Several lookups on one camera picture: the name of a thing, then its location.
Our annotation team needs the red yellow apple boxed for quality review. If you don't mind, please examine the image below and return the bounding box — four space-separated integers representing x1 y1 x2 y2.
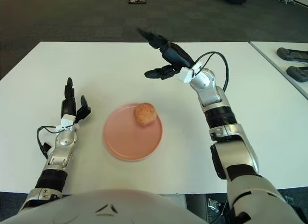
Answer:
133 102 155 126

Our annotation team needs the clear plastic wrapper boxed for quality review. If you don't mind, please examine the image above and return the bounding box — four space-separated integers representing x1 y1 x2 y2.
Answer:
208 198 223 214

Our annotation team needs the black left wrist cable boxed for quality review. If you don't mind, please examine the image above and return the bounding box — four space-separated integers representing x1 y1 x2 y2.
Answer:
36 124 61 159

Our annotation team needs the silver robot torso shell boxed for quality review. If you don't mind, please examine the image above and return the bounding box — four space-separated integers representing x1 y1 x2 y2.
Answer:
0 189 205 224

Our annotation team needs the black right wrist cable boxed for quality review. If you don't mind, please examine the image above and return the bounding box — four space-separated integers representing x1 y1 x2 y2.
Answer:
193 52 229 92

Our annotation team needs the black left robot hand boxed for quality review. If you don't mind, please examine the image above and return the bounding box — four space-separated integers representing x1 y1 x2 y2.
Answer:
56 77 91 132

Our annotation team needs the dark grey game controller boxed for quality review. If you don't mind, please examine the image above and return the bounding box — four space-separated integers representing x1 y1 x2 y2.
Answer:
286 66 308 82
276 47 308 63

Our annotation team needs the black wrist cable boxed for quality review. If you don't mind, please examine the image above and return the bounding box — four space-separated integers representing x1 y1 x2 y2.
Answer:
36 124 61 159
193 52 229 92

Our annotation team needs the pink round plate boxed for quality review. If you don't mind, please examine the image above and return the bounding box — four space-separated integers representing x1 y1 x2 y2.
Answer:
103 103 163 161

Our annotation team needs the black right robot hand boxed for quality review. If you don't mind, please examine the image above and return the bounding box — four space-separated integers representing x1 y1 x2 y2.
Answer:
136 28 203 84

